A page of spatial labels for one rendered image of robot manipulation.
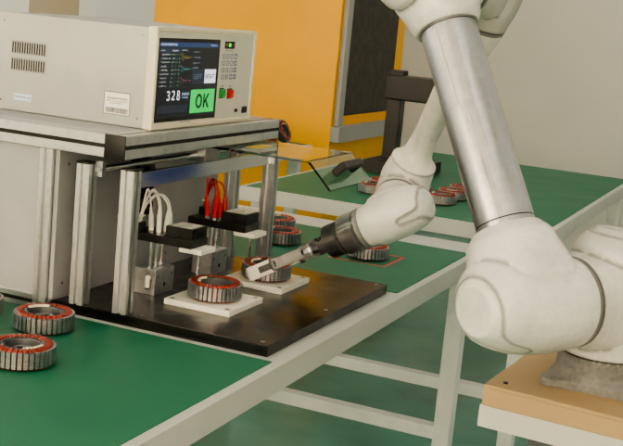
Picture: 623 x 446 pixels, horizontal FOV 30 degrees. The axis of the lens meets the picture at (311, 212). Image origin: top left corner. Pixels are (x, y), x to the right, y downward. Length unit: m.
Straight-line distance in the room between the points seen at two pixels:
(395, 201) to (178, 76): 0.51
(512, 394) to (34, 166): 1.02
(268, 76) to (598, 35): 2.32
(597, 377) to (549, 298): 0.23
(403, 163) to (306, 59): 3.56
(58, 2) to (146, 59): 4.21
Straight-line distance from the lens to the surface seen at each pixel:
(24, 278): 2.39
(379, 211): 2.42
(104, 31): 2.38
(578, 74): 7.52
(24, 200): 2.36
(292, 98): 6.09
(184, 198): 2.74
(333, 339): 2.33
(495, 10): 2.18
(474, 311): 1.86
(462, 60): 2.01
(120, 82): 2.36
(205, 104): 2.51
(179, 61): 2.40
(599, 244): 2.00
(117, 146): 2.21
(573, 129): 7.54
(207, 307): 2.32
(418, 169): 2.52
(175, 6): 6.41
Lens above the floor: 1.38
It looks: 10 degrees down
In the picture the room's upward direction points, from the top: 5 degrees clockwise
